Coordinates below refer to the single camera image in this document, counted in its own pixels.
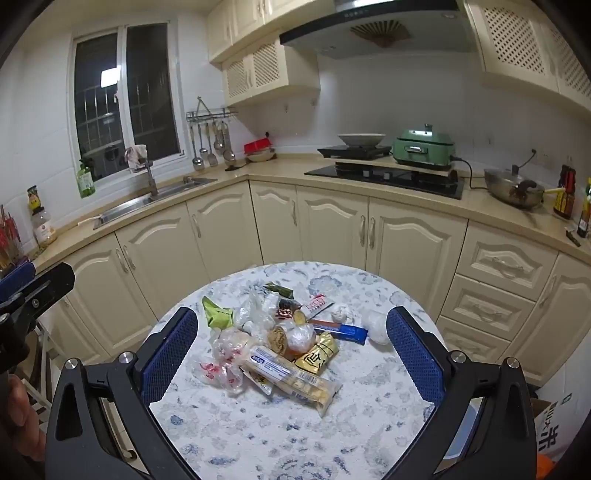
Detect metal faucet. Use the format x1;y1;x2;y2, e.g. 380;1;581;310
131;159;160;197

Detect metal wok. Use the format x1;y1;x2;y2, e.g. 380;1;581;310
484;167;546;209

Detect white label jar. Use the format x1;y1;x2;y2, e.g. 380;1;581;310
32;205;58;247

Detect green snack packet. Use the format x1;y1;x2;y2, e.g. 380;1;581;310
202;295;237;332

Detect clear plastic bag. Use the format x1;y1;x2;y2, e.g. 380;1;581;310
235;288;280;335

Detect green cap bottle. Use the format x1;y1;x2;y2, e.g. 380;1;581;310
577;178;591;238

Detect clear bag with biscuit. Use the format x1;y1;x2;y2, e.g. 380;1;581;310
267;322;318;361

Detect wall utensil rack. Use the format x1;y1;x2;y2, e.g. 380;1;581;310
186;97;238;123

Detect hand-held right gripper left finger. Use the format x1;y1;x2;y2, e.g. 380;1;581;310
45;306;199;480

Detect red chopsticks bundle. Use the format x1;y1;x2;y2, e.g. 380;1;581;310
0;205;26;271

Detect red print plastic bag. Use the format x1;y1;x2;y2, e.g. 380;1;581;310
191;329;252;394

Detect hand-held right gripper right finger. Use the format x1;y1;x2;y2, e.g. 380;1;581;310
385;306;539;480

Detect steel sink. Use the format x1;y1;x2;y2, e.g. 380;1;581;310
92;176;218;230

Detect white shallow bowl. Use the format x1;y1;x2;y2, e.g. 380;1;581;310
337;133;386;148

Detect cream lattice upper cabinet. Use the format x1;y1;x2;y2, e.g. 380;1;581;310
205;0;321;107
464;0;591;112

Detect white pink cloth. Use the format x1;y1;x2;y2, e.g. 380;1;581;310
124;144;149;171

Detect white slatted frame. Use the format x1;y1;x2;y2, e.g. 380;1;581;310
21;318;63;416

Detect range hood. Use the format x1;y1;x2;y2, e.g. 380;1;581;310
279;0;476;61

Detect black gas stove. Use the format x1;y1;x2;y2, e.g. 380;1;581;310
304;164;465;200

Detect green electric cooker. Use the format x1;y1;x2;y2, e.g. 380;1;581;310
392;124;458;171

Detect clear plastic wrap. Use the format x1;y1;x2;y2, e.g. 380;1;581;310
361;310;393;347

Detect black power cable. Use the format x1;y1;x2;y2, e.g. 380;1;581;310
450;150;537;190

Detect blue brown bar wrapper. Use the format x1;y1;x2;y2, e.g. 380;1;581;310
307;318;369;345

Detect dark sauce bottle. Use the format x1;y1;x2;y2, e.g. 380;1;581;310
553;165;578;220

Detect gold black packet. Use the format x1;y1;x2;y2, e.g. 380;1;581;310
294;331;341;376

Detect cream lower kitchen cabinets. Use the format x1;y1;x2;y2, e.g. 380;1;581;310
32;178;591;388

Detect green dish soap bottle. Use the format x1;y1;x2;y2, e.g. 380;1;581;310
76;158;97;199

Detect red white wrapper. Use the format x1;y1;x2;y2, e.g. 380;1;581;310
304;294;335;315

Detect long cracker packet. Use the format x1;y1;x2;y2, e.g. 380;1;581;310
240;344;343;417

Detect kitchen window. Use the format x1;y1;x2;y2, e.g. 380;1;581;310
69;21;183;183

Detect dark green wrapper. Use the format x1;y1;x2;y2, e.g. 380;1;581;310
262;281;295;299

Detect metal spatula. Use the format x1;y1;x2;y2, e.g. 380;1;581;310
205;122;219;168

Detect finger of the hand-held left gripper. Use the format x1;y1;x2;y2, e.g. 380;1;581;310
4;263;75;329
0;262;37;305

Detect person's left hand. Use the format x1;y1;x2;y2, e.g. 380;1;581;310
0;375;48;467

